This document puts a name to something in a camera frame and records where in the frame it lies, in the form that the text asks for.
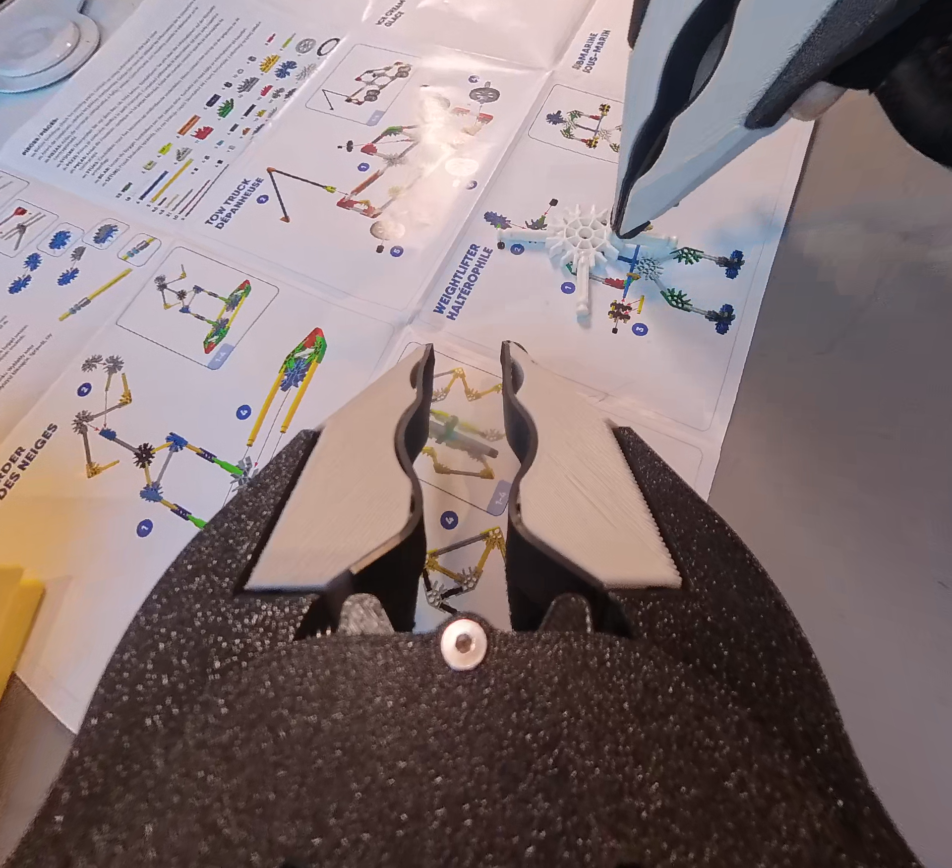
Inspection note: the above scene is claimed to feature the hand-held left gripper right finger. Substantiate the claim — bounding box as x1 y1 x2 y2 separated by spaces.
500 340 683 637

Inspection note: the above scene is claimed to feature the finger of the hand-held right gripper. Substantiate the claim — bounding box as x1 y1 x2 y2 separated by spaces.
610 0 776 223
616 0 882 240

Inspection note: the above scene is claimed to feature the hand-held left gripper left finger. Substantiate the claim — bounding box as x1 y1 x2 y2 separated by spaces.
241 342 437 634

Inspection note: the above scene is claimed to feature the white instruction sheet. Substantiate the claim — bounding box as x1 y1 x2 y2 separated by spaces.
0 0 817 733

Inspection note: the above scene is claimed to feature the white snowflake connector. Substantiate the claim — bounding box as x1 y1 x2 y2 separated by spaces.
546 204 620 268

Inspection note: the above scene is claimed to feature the yellow plastic bin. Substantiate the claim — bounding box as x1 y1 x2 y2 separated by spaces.
0 565 47 698

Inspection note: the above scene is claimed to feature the wooden clipboard stand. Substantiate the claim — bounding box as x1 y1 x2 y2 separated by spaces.
0 0 101 94

